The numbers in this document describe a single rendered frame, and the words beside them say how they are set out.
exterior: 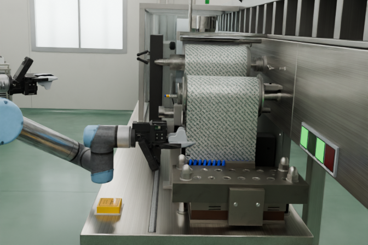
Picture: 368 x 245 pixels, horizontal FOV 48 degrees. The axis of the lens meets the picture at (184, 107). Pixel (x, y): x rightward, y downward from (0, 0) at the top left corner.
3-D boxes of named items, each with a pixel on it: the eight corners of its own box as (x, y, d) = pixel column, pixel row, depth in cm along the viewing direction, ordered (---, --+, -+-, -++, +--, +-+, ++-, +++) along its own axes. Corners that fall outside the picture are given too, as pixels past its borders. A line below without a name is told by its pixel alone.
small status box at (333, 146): (299, 145, 116) (301, 121, 115) (301, 145, 116) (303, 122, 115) (333, 177, 92) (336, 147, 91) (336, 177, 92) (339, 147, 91)
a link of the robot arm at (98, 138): (87, 146, 139) (86, 121, 138) (119, 146, 140) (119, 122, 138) (82, 152, 132) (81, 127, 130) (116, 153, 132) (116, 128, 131)
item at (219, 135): (185, 164, 138) (187, 110, 135) (254, 165, 139) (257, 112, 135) (185, 164, 138) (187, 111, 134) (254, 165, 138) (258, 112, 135)
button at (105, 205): (100, 204, 133) (100, 197, 132) (121, 204, 133) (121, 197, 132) (96, 214, 126) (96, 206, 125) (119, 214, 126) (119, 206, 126)
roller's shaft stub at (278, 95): (257, 100, 143) (258, 88, 142) (277, 100, 143) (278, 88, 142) (260, 103, 139) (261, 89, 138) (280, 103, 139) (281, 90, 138)
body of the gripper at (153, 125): (168, 125, 131) (130, 124, 131) (167, 151, 133) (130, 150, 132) (168, 120, 139) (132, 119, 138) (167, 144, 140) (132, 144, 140)
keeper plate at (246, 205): (227, 222, 121) (229, 187, 119) (260, 222, 121) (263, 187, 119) (228, 226, 118) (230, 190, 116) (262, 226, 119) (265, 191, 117)
